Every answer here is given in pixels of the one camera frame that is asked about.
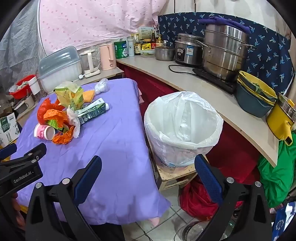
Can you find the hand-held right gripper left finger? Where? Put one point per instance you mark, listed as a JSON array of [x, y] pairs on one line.
[[89, 178]]

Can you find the orange plastic bag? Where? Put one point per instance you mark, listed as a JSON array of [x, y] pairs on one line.
[[53, 113]]

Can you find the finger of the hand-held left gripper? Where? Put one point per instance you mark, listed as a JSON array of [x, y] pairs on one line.
[[8, 151], [38, 150]]

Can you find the teal plastic basin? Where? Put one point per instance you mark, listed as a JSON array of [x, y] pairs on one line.
[[252, 104]]

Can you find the white dish box grey lid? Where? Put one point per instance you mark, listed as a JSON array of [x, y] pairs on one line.
[[60, 69]]

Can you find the green tin can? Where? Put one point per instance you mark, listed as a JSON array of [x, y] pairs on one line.
[[121, 49]]

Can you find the clear plastic bag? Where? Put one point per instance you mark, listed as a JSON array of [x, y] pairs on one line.
[[101, 86]]

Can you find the large steel steamer pot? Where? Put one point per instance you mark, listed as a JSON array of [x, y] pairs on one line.
[[224, 53]]

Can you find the orange sponge cloth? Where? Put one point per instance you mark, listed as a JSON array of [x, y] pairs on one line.
[[89, 96]]

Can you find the steel rice cooker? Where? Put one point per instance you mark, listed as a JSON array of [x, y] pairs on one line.
[[187, 51]]

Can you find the white green carton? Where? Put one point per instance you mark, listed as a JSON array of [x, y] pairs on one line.
[[145, 32]]

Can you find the red cloth bag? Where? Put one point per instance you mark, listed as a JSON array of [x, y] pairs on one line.
[[196, 204]]

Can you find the brown sauce bottle red label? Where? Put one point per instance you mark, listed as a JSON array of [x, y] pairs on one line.
[[153, 41]]

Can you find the white power plug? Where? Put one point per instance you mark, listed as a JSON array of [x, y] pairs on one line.
[[80, 76]]

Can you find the red plastic basin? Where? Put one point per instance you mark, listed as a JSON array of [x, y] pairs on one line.
[[20, 92]]

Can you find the black induction cooker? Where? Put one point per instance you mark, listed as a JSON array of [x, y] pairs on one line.
[[217, 81]]

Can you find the pink print paper cup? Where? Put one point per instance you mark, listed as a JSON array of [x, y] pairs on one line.
[[42, 132]]

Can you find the green white carton box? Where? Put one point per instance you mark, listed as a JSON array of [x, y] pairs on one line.
[[92, 110]]

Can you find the white slim bottle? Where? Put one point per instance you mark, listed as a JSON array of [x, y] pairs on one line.
[[130, 47]]

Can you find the pink under cloth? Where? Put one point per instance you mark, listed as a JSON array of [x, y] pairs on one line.
[[141, 97]]

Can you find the blue white bag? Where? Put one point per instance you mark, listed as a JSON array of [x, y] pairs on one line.
[[284, 220]]

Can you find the white cup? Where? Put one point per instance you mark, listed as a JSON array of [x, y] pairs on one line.
[[34, 87]]

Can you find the beige cooking pot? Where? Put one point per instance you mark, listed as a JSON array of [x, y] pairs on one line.
[[23, 103]]

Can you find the long green paste box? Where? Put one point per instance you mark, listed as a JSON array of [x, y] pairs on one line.
[[54, 122]]

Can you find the pink electric kettle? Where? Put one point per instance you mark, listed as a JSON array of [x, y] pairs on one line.
[[107, 56]]

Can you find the grey plastic sheet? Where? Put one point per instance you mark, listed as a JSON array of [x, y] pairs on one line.
[[18, 46]]

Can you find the yellow label jar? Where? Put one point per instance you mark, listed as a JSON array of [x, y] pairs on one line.
[[146, 46]]

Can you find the person's left hand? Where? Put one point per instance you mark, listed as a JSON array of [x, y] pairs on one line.
[[18, 206]]

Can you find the yellow green snack bag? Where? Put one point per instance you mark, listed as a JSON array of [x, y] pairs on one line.
[[69, 95]]

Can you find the bin with white plastic liner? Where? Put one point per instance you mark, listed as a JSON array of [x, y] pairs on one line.
[[175, 148]]

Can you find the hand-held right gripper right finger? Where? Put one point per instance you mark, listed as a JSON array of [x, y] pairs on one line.
[[208, 178]]

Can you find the purple tablecloth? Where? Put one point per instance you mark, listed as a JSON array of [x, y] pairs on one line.
[[111, 150]]

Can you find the navy printed cloth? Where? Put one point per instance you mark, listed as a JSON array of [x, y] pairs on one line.
[[266, 46]]

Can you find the white glass kettle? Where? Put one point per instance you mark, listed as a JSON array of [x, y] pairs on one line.
[[91, 62]]

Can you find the purple cloth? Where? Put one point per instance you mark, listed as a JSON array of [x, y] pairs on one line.
[[222, 21]]

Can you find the small steel pot with lid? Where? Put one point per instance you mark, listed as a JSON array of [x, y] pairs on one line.
[[164, 54]]

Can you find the yellow pump bottle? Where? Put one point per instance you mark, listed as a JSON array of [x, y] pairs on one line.
[[159, 42]]

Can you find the white tissue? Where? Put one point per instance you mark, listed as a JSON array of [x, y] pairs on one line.
[[74, 120]]

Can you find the clear food container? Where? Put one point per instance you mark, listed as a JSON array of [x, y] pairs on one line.
[[147, 53]]

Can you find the printed cardboard box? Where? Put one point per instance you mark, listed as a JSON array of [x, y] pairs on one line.
[[9, 127]]

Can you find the dark soy sauce bottle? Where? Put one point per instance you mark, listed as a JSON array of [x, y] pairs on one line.
[[137, 47]]

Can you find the green plastic bag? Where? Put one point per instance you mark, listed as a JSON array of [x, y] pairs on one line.
[[277, 176]]

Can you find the yellow electric pot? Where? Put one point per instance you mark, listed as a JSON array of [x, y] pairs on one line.
[[277, 125]]

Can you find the wooden stool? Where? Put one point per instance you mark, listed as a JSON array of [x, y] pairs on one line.
[[175, 177]]

